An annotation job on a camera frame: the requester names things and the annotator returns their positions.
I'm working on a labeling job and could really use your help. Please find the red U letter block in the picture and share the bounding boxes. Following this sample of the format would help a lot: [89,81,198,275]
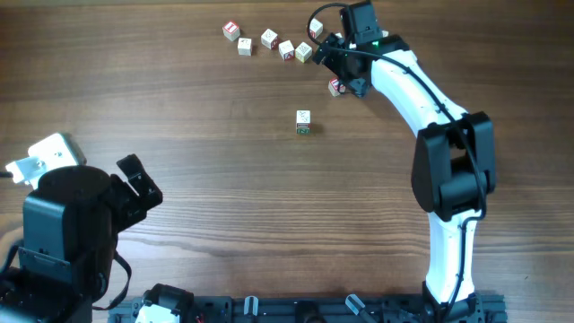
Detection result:
[328,78,346,97]

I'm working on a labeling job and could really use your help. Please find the white block red sketch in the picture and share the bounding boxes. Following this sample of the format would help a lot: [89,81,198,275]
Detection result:
[296,110,311,130]

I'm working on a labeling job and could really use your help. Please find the plain white wooden block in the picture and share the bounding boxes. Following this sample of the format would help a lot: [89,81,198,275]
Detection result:
[238,38,252,56]

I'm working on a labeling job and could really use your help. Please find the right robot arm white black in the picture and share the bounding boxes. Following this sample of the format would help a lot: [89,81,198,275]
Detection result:
[311,1,496,318]

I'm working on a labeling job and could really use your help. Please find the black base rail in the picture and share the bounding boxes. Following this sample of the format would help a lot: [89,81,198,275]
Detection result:
[108,294,509,323]

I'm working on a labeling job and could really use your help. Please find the red M letter block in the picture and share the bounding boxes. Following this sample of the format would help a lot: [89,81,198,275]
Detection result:
[309,18,323,39]

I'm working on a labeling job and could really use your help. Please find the white block red A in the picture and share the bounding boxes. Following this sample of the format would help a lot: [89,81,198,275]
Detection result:
[278,40,295,61]

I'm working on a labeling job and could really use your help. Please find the white block red side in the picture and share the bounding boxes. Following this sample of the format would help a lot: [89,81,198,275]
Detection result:
[261,29,279,50]

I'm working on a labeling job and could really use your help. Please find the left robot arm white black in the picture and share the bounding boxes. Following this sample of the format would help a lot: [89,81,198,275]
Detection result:
[1,154,163,322]

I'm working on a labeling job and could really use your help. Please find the white block yellow side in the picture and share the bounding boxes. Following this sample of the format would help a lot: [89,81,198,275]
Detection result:
[295,42,312,63]

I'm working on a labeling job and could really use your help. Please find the red I letter block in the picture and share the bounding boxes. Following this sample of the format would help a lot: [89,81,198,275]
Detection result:
[222,21,240,41]

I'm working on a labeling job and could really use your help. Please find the white block green side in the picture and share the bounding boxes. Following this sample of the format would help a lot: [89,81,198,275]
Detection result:
[296,127,310,135]

